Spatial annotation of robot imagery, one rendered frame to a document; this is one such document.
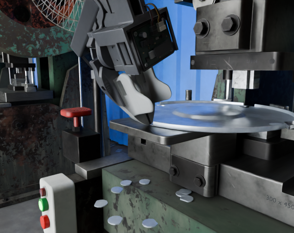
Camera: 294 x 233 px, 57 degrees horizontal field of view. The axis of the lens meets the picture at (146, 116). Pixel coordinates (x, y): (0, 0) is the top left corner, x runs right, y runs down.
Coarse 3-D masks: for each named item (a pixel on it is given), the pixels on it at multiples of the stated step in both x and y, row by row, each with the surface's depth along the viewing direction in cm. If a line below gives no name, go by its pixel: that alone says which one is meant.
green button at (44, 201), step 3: (42, 198) 56; (45, 198) 57; (42, 201) 56; (45, 201) 56; (42, 204) 56; (45, 204) 56; (48, 204) 56; (42, 207) 56; (45, 207) 56; (48, 207) 56; (42, 210) 56; (45, 210) 56
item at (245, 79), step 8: (240, 72) 54; (248, 72) 54; (256, 72) 54; (232, 80) 57; (240, 80) 55; (248, 80) 54; (256, 80) 54; (240, 88) 55; (248, 88) 55; (256, 88) 55
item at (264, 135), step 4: (256, 132) 51; (260, 132) 50; (264, 132) 50; (268, 132) 50; (272, 132) 51; (276, 132) 52; (280, 132) 53; (256, 136) 51; (260, 136) 50; (264, 136) 50; (268, 136) 50; (272, 136) 51
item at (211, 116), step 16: (160, 112) 50; (176, 112) 48; (192, 112) 47; (208, 112) 47; (224, 112) 47; (240, 112) 47; (256, 112) 50; (272, 112) 50; (288, 112) 48; (176, 128) 37; (192, 128) 36; (208, 128) 35; (224, 128) 35; (240, 128) 35; (256, 128) 35; (272, 128) 36
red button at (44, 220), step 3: (42, 216) 57; (45, 216) 57; (42, 219) 57; (45, 219) 57; (48, 219) 57; (42, 222) 57; (45, 222) 56; (48, 222) 57; (42, 225) 57; (45, 225) 56; (48, 225) 57; (45, 228) 57
